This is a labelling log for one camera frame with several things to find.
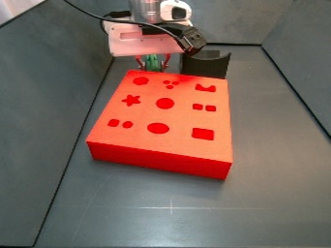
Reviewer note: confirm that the black curved fixture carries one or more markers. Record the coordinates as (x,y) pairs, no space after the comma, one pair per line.
(205,64)

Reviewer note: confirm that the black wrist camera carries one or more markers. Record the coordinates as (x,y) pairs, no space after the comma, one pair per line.
(185,35)

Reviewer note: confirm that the red shape sorting block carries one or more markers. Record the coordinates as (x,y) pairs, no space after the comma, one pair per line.
(165,122)

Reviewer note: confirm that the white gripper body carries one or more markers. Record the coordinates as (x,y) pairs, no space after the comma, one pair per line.
(128,42)

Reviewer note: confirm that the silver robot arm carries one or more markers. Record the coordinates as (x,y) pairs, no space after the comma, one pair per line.
(155,12)

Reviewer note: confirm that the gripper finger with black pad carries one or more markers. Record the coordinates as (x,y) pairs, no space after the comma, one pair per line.
(140,62)

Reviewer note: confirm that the gripper finger with red bracket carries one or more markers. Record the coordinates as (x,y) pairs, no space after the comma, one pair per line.
(164,62)

